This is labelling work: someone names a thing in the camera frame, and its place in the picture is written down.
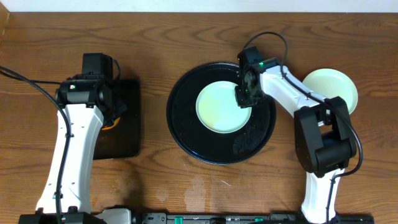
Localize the orange green sponge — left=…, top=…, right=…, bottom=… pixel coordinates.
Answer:
left=101, top=118, right=120, bottom=131

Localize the pale green plate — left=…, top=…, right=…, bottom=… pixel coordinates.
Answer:
left=195, top=81, right=252, bottom=134
left=303, top=68, right=358, bottom=114

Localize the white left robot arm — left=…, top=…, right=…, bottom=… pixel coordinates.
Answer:
left=36, top=80, right=127, bottom=214

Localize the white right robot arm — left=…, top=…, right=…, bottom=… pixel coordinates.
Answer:
left=236, top=58, right=363, bottom=223

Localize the rectangular black tray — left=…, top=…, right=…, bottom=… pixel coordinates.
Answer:
left=93, top=79, right=141, bottom=160

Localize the round black tray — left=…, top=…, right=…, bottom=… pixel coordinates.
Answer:
left=166, top=62, right=277, bottom=165

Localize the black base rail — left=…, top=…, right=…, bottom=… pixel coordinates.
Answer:
left=18, top=209, right=375, bottom=224

